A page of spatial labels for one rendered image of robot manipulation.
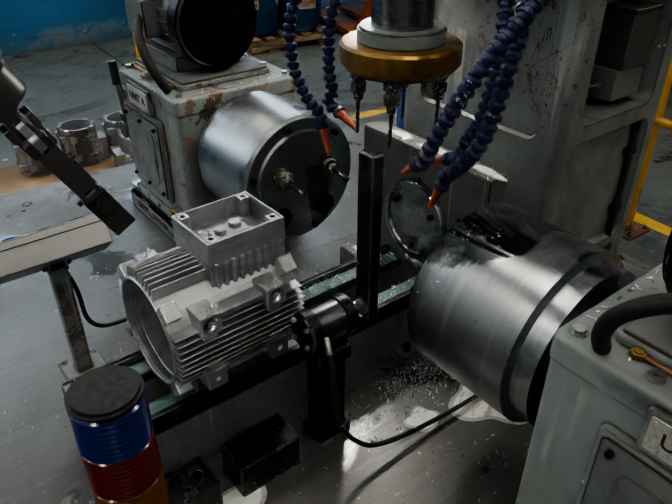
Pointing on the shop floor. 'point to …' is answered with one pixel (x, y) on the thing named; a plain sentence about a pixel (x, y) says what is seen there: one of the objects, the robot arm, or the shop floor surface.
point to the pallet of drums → (272, 12)
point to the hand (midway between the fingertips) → (99, 201)
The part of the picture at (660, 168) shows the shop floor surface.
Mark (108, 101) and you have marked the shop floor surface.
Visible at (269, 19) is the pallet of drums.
